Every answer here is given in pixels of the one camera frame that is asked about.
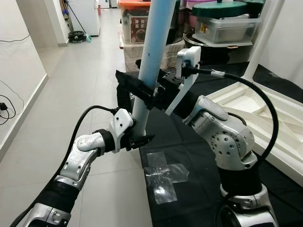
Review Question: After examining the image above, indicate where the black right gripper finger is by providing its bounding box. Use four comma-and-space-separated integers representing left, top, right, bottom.
115, 70, 159, 110

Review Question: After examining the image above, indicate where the cream plastic children table top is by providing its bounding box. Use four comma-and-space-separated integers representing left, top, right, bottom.
207, 78, 303, 186

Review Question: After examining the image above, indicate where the cloth covered bench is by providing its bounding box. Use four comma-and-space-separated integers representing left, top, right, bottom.
121, 40, 187, 71

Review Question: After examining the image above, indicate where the clear tape patch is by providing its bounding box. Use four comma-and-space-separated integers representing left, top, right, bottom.
143, 151, 190, 205

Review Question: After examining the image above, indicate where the black round bowl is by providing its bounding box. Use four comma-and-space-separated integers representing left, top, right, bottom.
182, 33, 254, 64

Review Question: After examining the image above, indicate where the storage box with orange lid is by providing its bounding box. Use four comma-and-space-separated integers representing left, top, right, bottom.
117, 0, 152, 44

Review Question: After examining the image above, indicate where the black bag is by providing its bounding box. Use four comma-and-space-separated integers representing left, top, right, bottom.
166, 0, 185, 45

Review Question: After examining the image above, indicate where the black table cloth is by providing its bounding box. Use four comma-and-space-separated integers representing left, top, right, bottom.
116, 61, 303, 227

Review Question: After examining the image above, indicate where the clear plastic storage box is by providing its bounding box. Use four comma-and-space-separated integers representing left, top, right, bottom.
194, 14, 262, 45

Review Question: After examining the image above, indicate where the white appliance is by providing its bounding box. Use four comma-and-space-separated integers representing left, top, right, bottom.
71, 0, 101, 36

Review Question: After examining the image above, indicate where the broom with teal head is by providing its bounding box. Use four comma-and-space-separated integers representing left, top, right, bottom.
64, 0, 93, 42

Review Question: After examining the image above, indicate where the green round lid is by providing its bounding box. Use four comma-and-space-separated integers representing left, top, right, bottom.
191, 1, 251, 19

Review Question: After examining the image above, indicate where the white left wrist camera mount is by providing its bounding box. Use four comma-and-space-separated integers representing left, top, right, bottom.
108, 108, 135, 153

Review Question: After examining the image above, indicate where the black coiled hose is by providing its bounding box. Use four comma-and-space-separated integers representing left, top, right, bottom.
68, 31, 87, 43

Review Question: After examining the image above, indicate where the black wall cable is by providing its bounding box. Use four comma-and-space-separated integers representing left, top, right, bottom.
0, 35, 24, 126

